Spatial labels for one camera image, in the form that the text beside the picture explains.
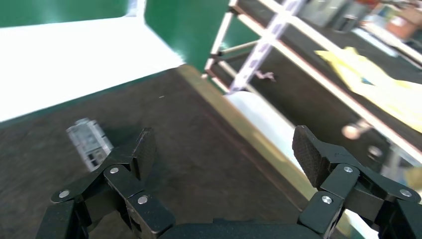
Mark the black tray container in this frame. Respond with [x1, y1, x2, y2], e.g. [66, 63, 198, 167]
[0, 64, 317, 239]

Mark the white perforated rack post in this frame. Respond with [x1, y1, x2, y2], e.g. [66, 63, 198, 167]
[227, 0, 306, 94]

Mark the yellow sheet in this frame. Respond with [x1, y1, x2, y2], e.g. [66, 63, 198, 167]
[314, 46, 422, 134]

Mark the long metal channel part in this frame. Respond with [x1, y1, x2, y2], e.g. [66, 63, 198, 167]
[66, 118, 115, 173]

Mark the white tube cart black board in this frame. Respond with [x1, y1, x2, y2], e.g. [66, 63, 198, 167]
[203, 0, 422, 172]

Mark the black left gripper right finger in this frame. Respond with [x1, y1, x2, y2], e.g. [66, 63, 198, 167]
[292, 124, 422, 239]

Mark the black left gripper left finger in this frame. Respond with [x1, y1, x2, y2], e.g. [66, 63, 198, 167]
[35, 127, 176, 239]

